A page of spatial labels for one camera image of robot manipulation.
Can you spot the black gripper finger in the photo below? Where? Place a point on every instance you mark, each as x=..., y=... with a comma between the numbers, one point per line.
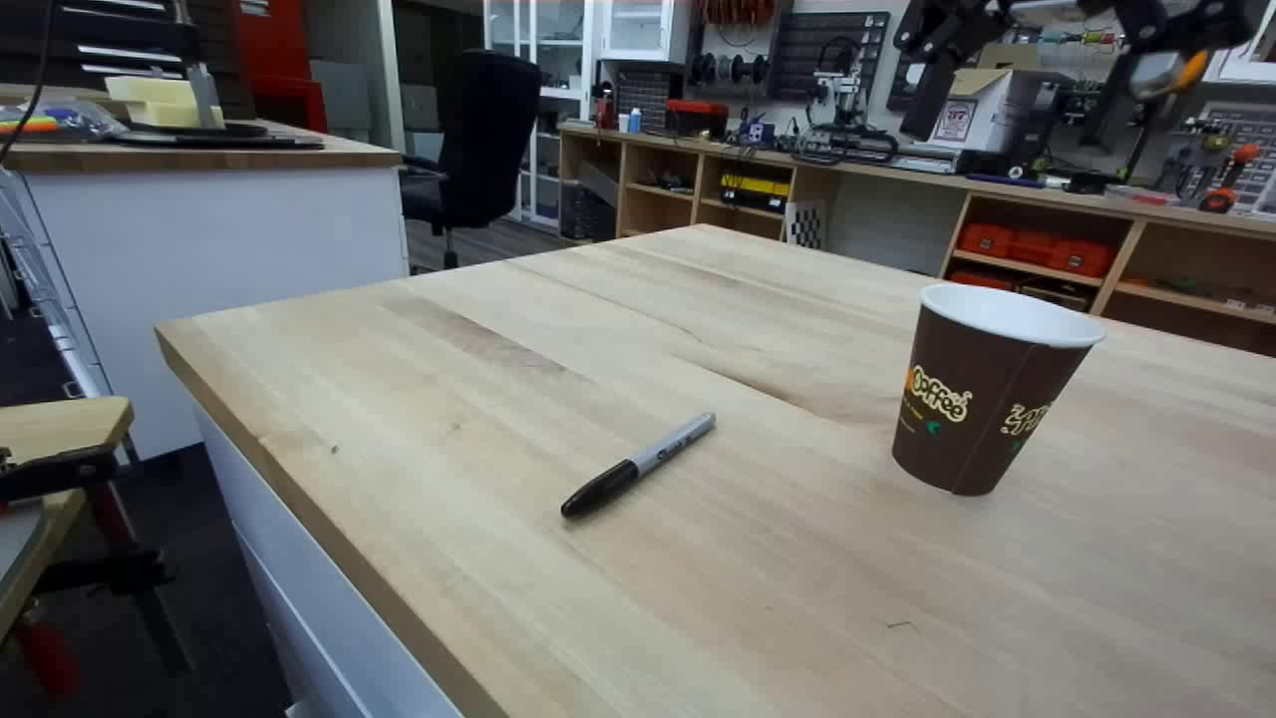
x=951, y=42
x=1183, y=24

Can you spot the black grey marker pen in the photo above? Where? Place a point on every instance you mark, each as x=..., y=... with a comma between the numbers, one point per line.
x=640, y=463

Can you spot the brown paper coffee cup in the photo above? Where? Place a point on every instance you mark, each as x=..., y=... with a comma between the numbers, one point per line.
x=978, y=413

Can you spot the orange tape roll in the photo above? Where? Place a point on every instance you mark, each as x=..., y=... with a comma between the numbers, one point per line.
x=1195, y=72

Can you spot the white cardboard box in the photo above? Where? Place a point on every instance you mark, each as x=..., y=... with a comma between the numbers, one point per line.
x=978, y=112

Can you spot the black pegboard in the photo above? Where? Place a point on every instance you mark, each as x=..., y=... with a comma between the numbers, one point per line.
x=803, y=52

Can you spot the long wooden workbench shelf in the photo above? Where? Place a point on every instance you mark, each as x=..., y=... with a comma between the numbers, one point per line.
x=902, y=222

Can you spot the red storage bin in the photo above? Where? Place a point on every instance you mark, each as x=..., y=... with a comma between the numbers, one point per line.
x=986, y=240
x=1038, y=248
x=1084, y=258

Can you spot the checkered calibration board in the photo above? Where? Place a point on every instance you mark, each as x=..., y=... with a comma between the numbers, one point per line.
x=807, y=226

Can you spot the yellow black tool case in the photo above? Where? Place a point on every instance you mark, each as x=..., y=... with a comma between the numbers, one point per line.
x=756, y=192

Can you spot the red black toolbox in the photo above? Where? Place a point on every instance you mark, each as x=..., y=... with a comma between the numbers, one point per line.
x=695, y=121

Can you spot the blue bottle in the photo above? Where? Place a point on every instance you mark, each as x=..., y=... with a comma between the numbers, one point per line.
x=630, y=121

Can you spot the black storage bin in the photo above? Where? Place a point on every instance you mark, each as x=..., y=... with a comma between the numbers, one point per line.
x=586, y=213

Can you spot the white glass door cabinet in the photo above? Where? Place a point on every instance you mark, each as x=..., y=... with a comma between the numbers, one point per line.
x=543, y=81

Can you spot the black office chair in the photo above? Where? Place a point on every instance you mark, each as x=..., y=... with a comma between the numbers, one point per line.
x=480, y=135

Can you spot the red cabinet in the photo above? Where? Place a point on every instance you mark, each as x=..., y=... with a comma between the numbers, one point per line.
x=279, y=61

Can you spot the black flat tray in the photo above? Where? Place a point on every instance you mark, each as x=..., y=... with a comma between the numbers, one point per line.
x=226, y=135

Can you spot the white counter wooden top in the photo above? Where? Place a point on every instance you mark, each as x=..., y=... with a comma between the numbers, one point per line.
x=199, y=266

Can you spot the yellow notepad stack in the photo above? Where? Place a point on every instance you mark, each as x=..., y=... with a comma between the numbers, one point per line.
x=151, y=101

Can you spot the white table base cabinet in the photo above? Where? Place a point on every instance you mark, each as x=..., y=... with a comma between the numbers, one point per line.
x=319, y=600

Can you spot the black drawer rack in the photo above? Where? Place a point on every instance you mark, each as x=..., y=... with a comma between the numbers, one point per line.
x=94, y=42

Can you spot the colourful paper stack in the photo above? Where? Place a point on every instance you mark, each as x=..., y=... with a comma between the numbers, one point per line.
x=40, y=127

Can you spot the wooden side table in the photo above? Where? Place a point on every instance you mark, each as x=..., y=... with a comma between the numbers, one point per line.
x=60, y=428

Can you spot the black red bar clamp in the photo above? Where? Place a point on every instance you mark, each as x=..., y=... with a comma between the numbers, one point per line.
x=52, y=476

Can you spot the white wall cabinet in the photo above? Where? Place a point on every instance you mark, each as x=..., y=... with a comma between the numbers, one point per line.
x=642, y=30

